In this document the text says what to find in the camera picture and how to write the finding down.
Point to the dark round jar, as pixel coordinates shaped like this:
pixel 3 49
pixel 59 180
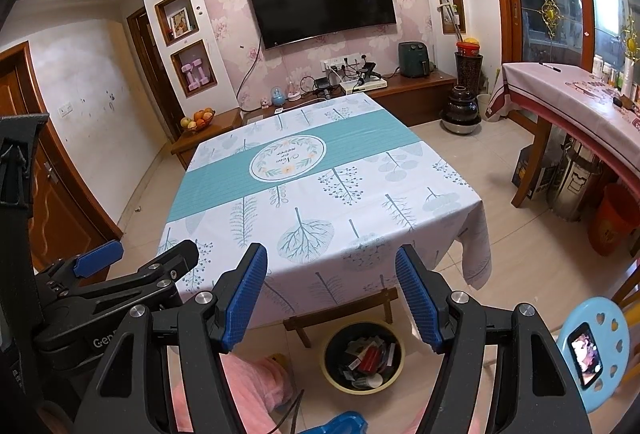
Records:
pixel 461 111

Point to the wooden table frame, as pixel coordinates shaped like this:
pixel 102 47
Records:
pixel 300 326

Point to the dark green air fryer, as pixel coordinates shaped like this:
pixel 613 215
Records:
pixel 414 59

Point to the small white container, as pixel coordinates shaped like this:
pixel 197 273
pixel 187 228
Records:
pixel 485 107

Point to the orange bucket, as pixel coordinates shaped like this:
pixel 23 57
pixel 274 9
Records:
pixel 612 224

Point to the black smartphone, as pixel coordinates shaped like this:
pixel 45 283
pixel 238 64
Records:
pixel 585 354

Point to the red lidded container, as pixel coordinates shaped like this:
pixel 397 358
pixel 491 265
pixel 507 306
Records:
pixel 468 47

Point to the pink dumbbell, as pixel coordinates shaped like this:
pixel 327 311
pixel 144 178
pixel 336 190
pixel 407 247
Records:
pixel 201 73
pixel 189 77

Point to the yellow knitted slipper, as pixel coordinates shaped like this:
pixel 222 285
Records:
pixel 278 359

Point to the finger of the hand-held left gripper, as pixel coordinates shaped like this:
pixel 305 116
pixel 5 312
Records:
pixel 100 258
pixel 172 261

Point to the dark cardboard box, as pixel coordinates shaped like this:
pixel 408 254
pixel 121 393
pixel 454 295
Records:
pixel 530 174

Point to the picture frame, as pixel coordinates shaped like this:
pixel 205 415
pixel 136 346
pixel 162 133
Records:
pixel 178 22

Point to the brown wooden door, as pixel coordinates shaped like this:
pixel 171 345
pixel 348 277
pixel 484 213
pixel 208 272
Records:
pixel 65 214

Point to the person's right leg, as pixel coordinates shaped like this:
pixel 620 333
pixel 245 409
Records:
pixel 417 419

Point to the light blue plastic stool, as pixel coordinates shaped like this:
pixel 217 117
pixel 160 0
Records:
pixel 615 339

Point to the wooden television cabinet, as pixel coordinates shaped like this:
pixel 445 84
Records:
pixel 425 86

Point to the person's leg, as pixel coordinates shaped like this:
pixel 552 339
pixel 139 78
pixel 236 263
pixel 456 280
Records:
pixel 250 389
pixel 417 419

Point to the person's left leg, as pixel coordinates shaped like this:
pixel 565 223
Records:
pixel 250 389

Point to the yellow rimmed waste bin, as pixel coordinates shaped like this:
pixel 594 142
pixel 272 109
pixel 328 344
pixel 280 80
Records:
pixel 332 364

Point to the gold hanging ornament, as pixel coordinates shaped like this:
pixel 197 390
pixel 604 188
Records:
pixel 551 13

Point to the pink side table cloth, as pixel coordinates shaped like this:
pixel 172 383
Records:
pixel 550 93

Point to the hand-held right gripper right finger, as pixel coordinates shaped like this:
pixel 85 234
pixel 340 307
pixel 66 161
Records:
pixel 420 299

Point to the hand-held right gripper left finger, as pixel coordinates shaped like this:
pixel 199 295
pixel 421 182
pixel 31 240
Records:
pixel 242 299

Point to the small blue toy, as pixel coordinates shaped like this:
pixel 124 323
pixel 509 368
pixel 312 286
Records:
pixel 277 97

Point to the white set-top box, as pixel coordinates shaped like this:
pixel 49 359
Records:
pixel 362 87

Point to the fruit bowl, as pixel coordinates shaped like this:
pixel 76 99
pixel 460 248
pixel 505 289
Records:
pixel 198 121

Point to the row of small bottles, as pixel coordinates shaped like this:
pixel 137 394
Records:
pixel 620 78

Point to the white wall power sockets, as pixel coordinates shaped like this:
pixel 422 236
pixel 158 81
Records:
pixel 342 61

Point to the black marker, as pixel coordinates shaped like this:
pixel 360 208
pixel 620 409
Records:
pixel 550 66

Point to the steel pot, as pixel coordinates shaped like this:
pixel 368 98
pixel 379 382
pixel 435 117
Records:
pixel 575 181

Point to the dark wooden door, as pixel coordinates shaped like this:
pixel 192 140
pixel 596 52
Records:
pixel 150 63

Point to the black curved television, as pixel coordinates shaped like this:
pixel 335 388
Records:
pixel 320 1

